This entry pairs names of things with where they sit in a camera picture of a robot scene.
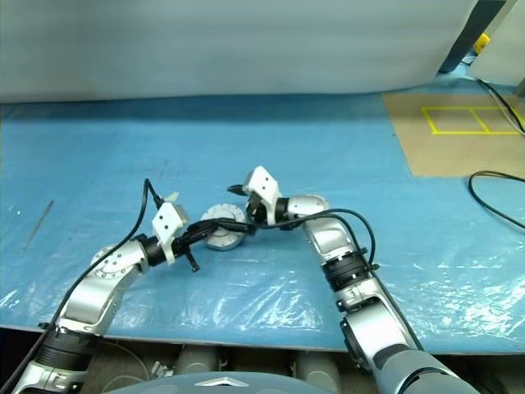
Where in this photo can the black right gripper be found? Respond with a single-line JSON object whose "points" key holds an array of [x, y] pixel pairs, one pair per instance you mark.
{"points": [[256, 209]]}

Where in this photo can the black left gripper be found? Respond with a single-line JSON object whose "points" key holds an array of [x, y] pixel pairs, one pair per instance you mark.
{"points": [[184, 243]]}

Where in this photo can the silver round housing lid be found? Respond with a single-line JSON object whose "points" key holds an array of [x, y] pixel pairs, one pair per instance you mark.
{"points": [[221, 213]]}

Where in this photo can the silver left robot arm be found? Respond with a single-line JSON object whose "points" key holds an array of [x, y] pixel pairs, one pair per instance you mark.
{"points": [[94, 295]]}

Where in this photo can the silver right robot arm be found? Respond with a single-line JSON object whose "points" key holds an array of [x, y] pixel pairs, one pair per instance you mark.
{"points": [[328, 238]]}

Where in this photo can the blue plastic table cover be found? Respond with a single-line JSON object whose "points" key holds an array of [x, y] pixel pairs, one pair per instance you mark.
{"points": [[328, 143]]}

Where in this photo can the grey rounded cylinder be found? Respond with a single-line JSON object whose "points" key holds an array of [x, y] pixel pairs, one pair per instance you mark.
{"points": [[197, 359], [318, 365]]}

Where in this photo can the grey robot torso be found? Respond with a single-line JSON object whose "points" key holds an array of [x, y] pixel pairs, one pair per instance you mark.
{"points": [[221, 386]]}

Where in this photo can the white foam backdrop sheet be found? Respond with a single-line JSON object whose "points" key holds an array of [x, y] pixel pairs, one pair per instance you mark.
{"points": [[205, 41]]}

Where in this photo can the brown cardboard sheet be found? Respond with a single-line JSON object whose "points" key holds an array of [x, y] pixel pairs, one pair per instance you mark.
{"points": [[451, 156]]}

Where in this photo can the yellow tape rectangle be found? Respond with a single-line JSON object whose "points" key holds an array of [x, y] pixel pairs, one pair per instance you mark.
{"points": [[463, 132]]}

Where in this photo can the small yellow object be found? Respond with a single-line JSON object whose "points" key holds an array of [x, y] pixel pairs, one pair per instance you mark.
{"points": [[482, 43]]}

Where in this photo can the white panel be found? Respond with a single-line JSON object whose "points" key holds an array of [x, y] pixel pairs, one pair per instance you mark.
{"points": [[504, 53]]}

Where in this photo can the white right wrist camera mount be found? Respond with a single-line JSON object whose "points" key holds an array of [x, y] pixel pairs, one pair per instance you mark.
{"points": [[262, 180]]}

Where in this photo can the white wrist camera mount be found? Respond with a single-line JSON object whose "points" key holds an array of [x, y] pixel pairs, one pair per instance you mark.
{"points": [[262, 180], [166, 219]]}

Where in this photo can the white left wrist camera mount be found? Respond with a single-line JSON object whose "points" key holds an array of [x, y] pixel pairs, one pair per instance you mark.
{"points": [[166, 219]]}

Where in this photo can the small metal bracket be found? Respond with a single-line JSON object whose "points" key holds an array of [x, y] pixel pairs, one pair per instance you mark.
{"points": [[162, 368]]}

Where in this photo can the grey slanted post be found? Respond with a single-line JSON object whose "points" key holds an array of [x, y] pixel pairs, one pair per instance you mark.
{"points": [[521, 88]]}

